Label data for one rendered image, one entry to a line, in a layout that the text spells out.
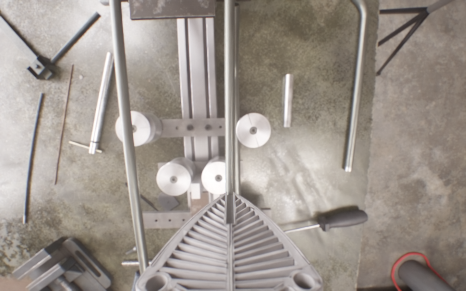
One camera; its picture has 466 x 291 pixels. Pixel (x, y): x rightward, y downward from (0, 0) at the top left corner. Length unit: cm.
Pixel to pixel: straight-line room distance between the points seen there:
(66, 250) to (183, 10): 51
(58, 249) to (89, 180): 16
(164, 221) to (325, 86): 39
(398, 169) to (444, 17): 110
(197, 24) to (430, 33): 177
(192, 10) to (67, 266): 51
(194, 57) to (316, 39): 23
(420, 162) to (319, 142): 156
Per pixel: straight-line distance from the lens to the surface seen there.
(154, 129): 29
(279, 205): 40
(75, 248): 54
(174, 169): 28
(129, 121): 21
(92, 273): 56
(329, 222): 43
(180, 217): 36
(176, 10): 22
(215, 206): 17
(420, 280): 212
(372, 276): 212
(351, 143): 41
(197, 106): 32
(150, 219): 38
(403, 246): 212
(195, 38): 35
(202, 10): 21
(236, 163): 26
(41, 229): 58
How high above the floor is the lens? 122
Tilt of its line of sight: 82 degrees down
